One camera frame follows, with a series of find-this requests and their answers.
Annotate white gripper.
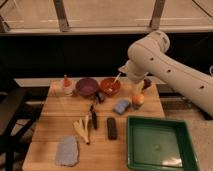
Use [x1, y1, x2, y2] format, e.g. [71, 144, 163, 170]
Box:
[118, 61, 144, 94]

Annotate black handled brush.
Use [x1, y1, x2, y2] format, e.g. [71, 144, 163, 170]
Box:
[90, 92, 105, 129]

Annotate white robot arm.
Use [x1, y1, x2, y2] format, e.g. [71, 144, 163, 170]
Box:
[119, 30, 213, 117]

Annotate red bowl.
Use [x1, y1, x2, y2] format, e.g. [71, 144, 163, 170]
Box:
[100, 77, 121, 96]

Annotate purple bowl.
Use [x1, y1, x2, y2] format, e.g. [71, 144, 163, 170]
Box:
[75, 78, 99, 97]

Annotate dark red toy item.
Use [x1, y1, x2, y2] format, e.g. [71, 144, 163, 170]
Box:
[142, 78, 152, 91]

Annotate orange ball on cup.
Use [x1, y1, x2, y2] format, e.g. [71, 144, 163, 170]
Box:
[132, 94, 145, 110]

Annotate blue sponge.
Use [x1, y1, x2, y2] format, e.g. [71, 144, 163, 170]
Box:
[113, 99, 130, 115]

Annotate black rectangular block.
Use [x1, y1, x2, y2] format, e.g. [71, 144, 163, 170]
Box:
[107, 117, 117, 140]

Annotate green tray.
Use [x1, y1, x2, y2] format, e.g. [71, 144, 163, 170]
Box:
[126, 116, 200, 171]

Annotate white bottle with orange cap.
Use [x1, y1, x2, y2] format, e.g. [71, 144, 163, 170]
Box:
[62, 75, 73, 96]

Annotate cream wooden tongs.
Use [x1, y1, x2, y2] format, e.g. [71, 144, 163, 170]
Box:
[73, 115, 90, 144]

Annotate grey blue cloth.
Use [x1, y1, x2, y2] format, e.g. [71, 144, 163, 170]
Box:
[55, 136, 79, 167]

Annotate black chair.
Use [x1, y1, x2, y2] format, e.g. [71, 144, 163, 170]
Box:
[0, 88, 39, 171]

